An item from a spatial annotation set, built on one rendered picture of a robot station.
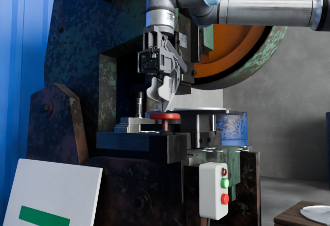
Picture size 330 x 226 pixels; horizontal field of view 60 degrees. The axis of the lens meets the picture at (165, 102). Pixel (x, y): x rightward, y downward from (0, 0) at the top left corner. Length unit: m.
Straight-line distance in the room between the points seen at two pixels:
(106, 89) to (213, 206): 0.63
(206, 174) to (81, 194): 0.47
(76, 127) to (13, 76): 0.95
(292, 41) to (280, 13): 3.61
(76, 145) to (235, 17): 0.70
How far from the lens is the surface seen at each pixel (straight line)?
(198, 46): 1.20
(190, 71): 1.12
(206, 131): 1.07
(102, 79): 1.14
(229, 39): 1.47
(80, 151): 1.11
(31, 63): 2.09
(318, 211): 1.50
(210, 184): 0.76
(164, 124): 0.74
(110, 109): 1.16
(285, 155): 4.36
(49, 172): 1.20
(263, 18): 0.87
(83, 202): 1.04
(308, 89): 4.32
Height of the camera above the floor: 0.73
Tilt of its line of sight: 5 degrees up
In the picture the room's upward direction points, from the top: straight up
